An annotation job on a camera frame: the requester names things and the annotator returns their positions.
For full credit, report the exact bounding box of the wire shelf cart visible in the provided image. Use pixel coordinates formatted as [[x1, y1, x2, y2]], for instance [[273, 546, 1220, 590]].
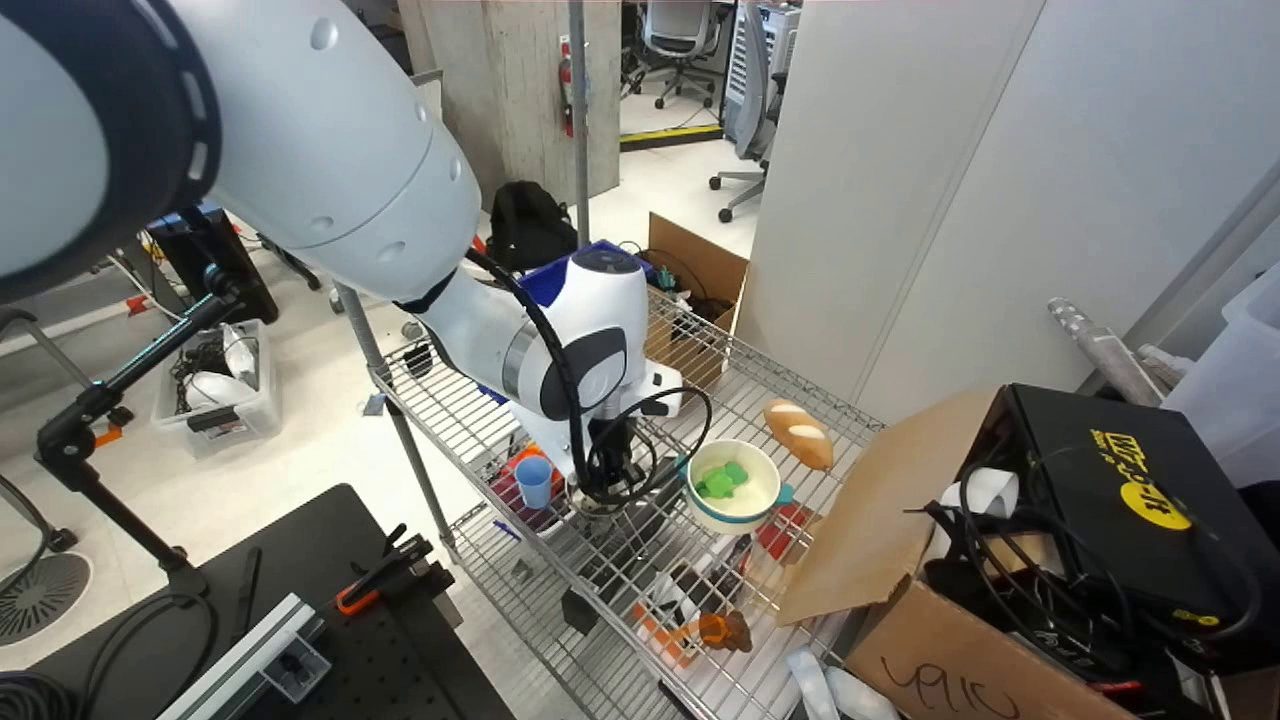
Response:
[[375, 281, 914, 720]]

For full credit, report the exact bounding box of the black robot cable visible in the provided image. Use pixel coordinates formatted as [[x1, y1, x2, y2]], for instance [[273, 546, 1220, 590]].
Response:
[[460, 239, 719, 509]]

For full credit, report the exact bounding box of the black cable tangle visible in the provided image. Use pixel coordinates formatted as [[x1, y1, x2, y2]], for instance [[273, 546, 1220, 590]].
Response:
[[917, 461, 1208, 702]]

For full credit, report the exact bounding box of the bread loaf toy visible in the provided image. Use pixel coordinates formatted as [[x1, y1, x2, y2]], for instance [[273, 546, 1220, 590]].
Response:
[[761, 397, 841, 478]]

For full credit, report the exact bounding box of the crumpled clear plastic wrap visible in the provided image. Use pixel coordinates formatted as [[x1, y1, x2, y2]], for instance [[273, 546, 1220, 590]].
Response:
[[780, 644, 892, 720]]

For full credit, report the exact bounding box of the grey metal shelf post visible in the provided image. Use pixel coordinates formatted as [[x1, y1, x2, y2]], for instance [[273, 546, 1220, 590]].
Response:
[[338, 281, 464, 553], [564, 0, 597, 254]]

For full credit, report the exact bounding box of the black case yellow logo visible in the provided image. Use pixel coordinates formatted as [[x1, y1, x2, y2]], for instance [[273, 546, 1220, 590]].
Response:
[[917, 382, 1280, 672]]

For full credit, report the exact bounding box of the black bag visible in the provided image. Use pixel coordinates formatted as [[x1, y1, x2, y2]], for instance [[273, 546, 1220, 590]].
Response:
[[486, 178, 586, 281]]

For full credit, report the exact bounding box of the orange brown toy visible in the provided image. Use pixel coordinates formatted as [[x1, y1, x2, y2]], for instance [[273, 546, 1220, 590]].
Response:
[[698, 610, 755, 655]]

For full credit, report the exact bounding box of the black work table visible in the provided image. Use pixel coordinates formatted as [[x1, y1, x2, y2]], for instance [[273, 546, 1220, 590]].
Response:
[[20, 481, 522, 720]]

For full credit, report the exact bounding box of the red flat box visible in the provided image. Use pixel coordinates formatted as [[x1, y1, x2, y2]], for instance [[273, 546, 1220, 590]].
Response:
[[753, 500, 819, 563]]

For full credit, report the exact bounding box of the grey mesh office chair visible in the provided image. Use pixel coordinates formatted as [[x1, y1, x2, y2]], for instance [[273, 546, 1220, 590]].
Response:
[[703, 0, 807, 228], [620, 0, 726, 111]]

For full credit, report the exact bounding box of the brown cardboard box printed label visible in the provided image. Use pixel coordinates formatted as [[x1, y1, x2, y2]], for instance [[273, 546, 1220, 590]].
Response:
[[641, 207, 755, 391]]

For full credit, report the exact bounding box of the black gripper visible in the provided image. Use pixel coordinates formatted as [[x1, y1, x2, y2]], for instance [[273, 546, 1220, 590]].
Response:
[[571, 405, 660, 509]]

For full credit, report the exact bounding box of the aluminium extrusion rail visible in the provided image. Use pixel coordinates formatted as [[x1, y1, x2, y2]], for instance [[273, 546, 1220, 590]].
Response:
[[157, 590, 341, 720]]

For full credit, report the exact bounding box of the green plush toy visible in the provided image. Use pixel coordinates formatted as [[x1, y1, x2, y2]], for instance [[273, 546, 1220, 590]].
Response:
[[698, 455, 755, 503]]

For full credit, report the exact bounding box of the orange black clamp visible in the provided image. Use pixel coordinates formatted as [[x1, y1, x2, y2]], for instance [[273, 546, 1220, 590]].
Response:
[[328, 523, 460, 624]]

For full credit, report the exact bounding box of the teal bowl white inside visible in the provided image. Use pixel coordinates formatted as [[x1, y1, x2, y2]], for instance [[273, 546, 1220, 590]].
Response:
[[682, 435, 790, 528]]

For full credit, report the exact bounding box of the clear plastic storage bin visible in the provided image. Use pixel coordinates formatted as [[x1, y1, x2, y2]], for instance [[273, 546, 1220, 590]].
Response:
[[149, 317, 290, 461]]

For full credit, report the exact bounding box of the grey cylindrical tube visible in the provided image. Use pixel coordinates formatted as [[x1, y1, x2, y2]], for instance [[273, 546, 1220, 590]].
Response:
[[1046, 296, 1174, 414]]

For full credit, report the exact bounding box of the large open cardboard box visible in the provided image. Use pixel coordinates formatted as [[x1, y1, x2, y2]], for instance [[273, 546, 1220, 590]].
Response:
[[774, 385, 1142, 720]]

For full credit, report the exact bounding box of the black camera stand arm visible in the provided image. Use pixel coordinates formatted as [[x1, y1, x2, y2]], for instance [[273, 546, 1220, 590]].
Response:
[[27, 281, 273, 581]]

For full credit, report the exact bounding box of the light blue cup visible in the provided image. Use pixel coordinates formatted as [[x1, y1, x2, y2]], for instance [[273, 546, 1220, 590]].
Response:
[[511, 453, 561, 519]]

